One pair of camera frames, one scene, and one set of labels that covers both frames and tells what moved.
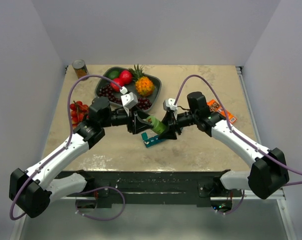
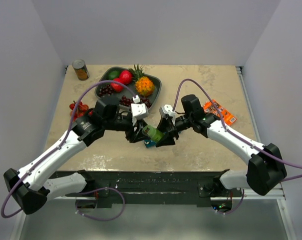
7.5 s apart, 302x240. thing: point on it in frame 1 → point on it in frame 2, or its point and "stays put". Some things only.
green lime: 114,74 stays put
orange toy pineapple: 144,86 stays put
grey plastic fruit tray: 148,88 stays put
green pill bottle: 158,127 → 152,133
